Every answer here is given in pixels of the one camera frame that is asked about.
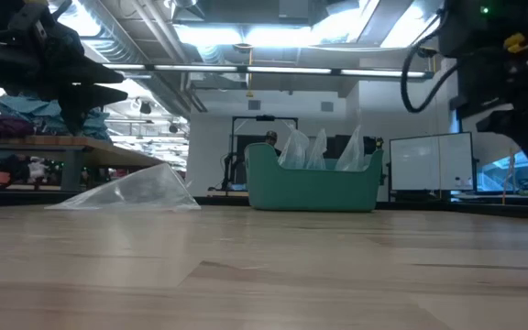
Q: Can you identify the long ceiling light bar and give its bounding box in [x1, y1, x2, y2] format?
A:
[103, 62, 435, 82]

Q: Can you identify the teal cloth pile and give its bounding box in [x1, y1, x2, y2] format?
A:
[0, 93, 112, 141]

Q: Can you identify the wooden workbench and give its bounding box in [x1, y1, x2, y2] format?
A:
[0, 135, 167, 193]

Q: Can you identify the clear plastic zip bag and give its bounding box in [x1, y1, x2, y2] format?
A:
[44, 162, 202, 212]

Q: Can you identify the black screen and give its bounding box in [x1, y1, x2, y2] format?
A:
[327, 135, 384, 160]

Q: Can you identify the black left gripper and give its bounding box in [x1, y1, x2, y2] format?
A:
[0, 0, 129, 137]

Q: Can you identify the person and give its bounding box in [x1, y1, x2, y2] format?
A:
[263, 130, 283, 157]

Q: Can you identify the black frame stand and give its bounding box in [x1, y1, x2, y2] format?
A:
[221, 115, 300, 192]

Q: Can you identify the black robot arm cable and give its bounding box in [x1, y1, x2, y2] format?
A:
[400, 8, 460, 115]

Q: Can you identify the yellow hanging cord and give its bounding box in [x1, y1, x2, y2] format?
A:
[500, 148, 518, 206]

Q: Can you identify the teal plastic bin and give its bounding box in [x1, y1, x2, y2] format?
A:
[244, 141, 384, 213]

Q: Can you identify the yellow ceiling pendant cord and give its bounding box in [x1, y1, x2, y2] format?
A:
[245, 45, 254, 98]

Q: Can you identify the whiteboard on stand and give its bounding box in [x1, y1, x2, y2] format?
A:
[389, 131, 475, 193]

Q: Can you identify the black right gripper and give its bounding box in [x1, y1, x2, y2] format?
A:
[449, 27, 528, 178]

